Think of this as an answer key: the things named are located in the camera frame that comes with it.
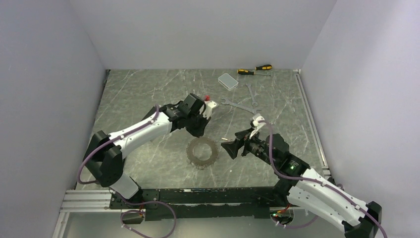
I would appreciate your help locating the white rectangular network switch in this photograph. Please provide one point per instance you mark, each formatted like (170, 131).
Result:
(228, 82)

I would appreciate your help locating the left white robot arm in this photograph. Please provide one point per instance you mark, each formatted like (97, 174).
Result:
(106, 152)

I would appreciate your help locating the far yellow-black screwdriver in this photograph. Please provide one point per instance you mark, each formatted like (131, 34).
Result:
(263, 67)

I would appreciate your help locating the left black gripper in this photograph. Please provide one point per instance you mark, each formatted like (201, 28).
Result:
(199, 132)

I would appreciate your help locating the small silver open-end wrench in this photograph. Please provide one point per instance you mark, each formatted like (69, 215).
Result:
(254, 102)

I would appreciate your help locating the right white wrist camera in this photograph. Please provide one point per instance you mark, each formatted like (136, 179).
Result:
(257, 123)

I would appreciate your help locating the yellow-black screwdriver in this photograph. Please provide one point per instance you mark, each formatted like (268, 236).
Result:
(247, 72)
(263, 67)

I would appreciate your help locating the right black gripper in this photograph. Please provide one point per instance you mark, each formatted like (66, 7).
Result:
(233, 147)

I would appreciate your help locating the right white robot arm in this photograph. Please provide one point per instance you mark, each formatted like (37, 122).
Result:
(301, 185)

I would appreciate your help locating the large silver open-end wrench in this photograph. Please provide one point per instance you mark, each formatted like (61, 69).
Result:
(254, 111)

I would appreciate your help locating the near yellow-black screwdriver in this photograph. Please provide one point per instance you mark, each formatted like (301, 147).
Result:
(247, 72)

